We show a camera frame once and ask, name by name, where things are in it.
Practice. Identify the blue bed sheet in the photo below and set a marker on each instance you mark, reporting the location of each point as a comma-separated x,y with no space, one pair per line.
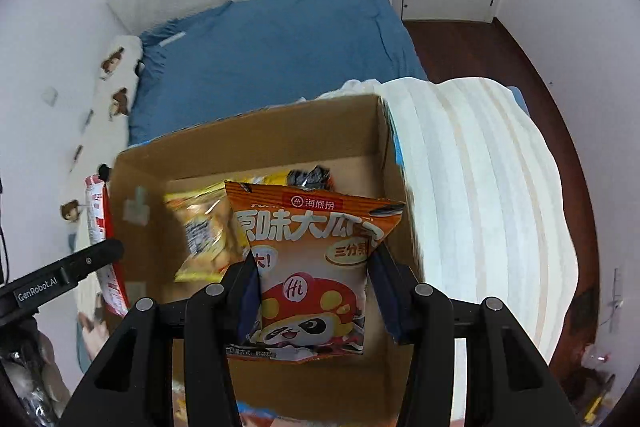
275,47

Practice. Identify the yellow black tool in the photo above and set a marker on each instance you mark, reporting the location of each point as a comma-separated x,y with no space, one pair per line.
597,402

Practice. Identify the black snack packet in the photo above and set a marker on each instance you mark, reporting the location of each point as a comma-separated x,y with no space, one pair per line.
310,177

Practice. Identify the cardboard box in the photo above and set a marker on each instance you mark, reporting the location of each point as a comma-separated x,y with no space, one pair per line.
280,142

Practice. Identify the white strip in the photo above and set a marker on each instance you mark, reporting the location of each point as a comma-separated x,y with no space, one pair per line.
172,38

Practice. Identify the yellow snack packet white label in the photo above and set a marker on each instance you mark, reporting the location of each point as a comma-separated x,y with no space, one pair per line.
200,232

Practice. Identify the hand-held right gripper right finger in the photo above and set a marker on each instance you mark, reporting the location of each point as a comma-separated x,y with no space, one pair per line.
392,307

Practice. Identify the red and white snack packet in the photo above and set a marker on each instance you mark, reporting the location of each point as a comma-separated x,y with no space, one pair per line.
97,217

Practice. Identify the white striped blanket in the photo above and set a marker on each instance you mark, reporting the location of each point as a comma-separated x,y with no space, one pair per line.
475,207

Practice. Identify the crumpled white cloth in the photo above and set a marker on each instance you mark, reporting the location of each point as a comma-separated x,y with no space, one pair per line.
357,86

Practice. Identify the orange cartoon snack packet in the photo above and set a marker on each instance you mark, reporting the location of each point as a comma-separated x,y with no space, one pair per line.
310,257

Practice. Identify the clear plastic bag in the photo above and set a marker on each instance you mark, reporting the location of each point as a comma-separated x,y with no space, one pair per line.
30,382

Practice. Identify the bear print pillow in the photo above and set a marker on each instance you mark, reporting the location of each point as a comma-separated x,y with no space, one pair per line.
107,107

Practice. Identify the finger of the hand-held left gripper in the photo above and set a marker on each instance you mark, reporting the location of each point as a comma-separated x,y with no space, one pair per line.
95,257

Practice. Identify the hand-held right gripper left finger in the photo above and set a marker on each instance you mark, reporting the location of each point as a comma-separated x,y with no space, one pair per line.
248,297

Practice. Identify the pale blue printed sheet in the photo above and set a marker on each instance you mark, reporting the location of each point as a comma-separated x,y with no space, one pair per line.
92,332

